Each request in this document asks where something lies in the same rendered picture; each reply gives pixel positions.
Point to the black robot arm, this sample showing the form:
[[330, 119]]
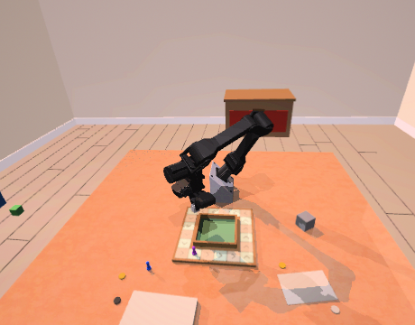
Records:
[[202, 152]]

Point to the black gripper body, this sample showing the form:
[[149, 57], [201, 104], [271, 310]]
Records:
[[202, 199]]

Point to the white die with black pips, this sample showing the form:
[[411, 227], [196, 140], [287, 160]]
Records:
[[193, 208]]

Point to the board game track of cream squares with arrows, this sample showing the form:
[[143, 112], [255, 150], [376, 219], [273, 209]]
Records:
[[215, 262]]

